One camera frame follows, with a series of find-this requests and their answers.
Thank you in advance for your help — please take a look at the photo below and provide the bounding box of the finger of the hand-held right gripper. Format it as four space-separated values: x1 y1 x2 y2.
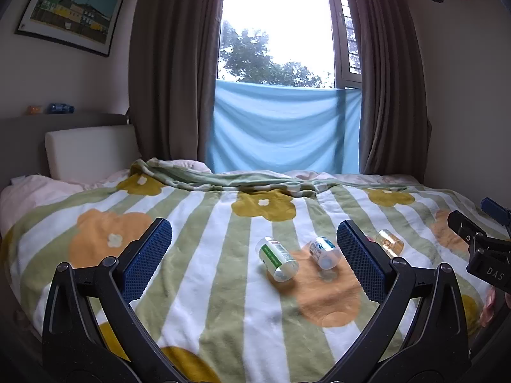
481 197 511 228
447 210 511 253

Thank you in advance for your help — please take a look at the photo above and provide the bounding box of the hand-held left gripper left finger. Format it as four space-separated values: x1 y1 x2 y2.
42 217 180 383

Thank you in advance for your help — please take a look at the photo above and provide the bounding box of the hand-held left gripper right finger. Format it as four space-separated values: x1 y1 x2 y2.
319 219 472 383

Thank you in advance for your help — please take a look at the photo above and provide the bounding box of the clear amber cup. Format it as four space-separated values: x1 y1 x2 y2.
375 229 405 258

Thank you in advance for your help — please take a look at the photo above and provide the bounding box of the clear cup blue label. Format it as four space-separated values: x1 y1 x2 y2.
309 236 340 270

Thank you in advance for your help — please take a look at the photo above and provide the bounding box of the clear cup green label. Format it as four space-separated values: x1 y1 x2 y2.
255 237 300 282

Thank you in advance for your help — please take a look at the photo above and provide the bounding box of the person's right hand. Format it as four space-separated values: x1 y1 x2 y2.
479 286 511 328

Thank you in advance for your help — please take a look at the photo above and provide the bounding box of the floral striped blanket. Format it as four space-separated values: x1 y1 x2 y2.
0 159 511 383

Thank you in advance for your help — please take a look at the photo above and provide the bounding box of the white headboard cushion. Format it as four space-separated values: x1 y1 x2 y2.
44 124 143 183

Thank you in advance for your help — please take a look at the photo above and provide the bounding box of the pink bed sheet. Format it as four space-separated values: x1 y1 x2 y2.
0 169 132 240

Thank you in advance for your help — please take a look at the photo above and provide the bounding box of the light blue cloth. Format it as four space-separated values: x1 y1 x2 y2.
205 79 363 175

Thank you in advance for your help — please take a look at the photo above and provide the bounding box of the brown curtain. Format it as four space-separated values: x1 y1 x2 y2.
127 0 229 173
350 0 434 187

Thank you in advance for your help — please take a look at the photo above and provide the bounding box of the grey headboard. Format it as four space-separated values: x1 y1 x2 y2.
0 112 133 186

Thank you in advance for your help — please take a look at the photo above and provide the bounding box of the tree outside window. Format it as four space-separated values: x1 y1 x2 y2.
217 19 325 88

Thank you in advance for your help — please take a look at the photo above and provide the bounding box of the open window sash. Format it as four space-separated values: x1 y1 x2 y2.
324 0 365 89

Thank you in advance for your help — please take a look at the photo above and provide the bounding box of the framed wall picture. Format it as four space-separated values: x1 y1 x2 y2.
15 0 126 57

